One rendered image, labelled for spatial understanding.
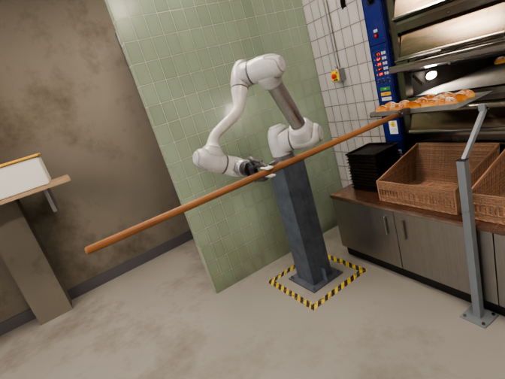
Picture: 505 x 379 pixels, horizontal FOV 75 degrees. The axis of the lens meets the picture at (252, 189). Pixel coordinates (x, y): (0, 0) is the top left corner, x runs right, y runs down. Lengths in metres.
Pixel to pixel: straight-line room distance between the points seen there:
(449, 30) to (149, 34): 1.97
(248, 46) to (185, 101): 0.72
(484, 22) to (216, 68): 1.76
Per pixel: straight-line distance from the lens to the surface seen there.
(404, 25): 2.67
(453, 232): 2.20
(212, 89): 2.77
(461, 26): 2.48
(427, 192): 2.23
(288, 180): 2.36
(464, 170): 1.92
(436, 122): 2.64
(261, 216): 3.01
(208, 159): 1.66
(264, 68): 1.90
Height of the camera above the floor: 1.56
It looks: 16 degrees down
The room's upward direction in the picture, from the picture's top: 17 degrees counter-clockwise
